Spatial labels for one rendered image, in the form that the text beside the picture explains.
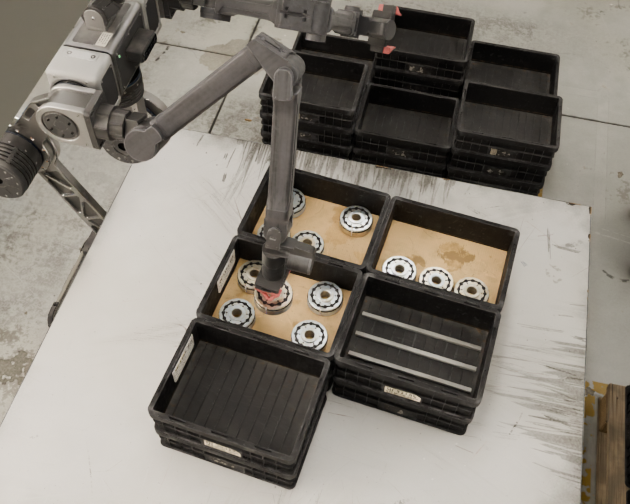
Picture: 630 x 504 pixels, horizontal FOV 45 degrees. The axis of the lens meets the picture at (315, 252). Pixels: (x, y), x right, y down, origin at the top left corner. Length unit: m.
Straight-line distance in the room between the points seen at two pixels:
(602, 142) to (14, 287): 2.83
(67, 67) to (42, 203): 1.84
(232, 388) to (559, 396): 0.95
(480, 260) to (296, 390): 0.71
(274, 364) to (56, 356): 0.67
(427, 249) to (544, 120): 1.15
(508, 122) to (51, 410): 2.09
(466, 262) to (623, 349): 1.17
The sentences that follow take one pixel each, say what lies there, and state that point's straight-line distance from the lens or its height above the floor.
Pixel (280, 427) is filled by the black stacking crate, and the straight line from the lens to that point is 2.08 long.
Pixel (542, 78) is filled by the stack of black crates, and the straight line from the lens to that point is 3.73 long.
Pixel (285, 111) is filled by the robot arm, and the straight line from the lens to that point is 1.70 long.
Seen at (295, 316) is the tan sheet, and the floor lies 0.83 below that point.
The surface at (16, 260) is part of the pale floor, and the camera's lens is 3.55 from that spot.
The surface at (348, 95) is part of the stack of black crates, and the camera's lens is 3.31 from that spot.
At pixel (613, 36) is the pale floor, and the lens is 4.73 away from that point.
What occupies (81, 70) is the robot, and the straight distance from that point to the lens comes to 1.91.
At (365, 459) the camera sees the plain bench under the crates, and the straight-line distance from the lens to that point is 2.20.
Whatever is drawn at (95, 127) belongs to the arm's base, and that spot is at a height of 1.47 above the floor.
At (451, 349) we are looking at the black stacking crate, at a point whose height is 0.83.
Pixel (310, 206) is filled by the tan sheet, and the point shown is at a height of 0.83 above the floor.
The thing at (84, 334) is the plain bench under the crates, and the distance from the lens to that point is 2.43.
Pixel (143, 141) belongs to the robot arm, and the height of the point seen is 1.46.
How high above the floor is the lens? 2.75
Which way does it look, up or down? 55 degrees down
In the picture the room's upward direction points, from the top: 2 degrees clockwise
